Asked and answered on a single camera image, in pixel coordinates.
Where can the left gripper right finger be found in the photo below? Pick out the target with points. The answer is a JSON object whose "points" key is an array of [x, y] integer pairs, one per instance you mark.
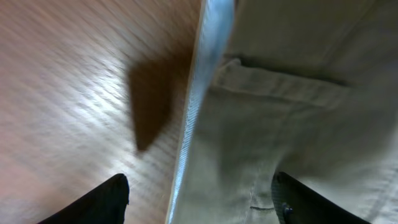
{"points": [[295, 203]]}

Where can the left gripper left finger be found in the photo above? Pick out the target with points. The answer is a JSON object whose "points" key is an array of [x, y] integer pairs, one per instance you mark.
{"points": [[105, 204]]}

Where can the khaki shorts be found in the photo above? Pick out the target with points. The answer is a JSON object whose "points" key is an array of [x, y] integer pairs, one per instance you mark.
{"points": [[308, 88]]}

